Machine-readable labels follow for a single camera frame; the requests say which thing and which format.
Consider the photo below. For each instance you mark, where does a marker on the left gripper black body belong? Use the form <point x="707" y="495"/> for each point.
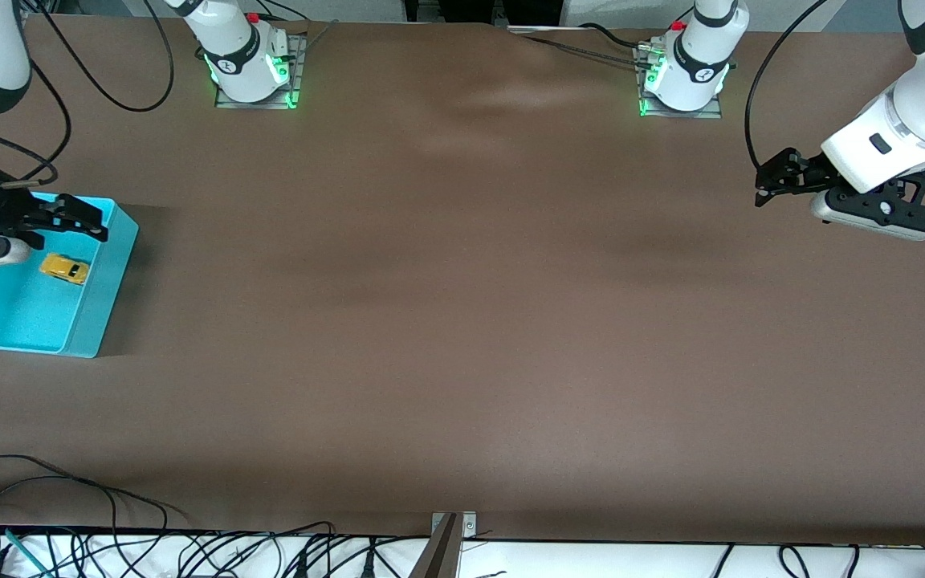
<point x="806" y="172"/>

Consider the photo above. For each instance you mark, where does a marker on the yellow beetle toy car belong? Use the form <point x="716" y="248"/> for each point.
<point x="65" y="269"/>

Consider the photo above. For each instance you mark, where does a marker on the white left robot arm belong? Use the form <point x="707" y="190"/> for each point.
<point x="699" y="56"/>

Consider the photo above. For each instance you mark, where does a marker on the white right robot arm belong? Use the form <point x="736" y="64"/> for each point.
<point x="242" y="48"/>

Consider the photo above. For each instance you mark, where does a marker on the teal plastic bin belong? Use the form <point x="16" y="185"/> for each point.
<point x="21" y="313"/>

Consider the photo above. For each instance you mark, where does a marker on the black equipment box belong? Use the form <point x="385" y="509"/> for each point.
<point x="470" y="8"/>

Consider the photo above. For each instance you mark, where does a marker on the brown table mat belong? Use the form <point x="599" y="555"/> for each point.
<point x="462" y="345"/>

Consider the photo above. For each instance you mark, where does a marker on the black power plug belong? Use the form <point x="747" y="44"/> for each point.
<point x="302" y="564"/>
<point x="368" y="564"/>

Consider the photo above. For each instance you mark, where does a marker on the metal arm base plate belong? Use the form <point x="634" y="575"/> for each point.
<point x="711" y="113"/>
<point x="299" y="72"/>

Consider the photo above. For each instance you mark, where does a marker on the silver metal bracket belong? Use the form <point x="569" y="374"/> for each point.
<point x="469" y="526"/>

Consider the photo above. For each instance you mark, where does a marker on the dark camera mount pole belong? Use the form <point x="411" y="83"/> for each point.
<point x="438" y="554"/>

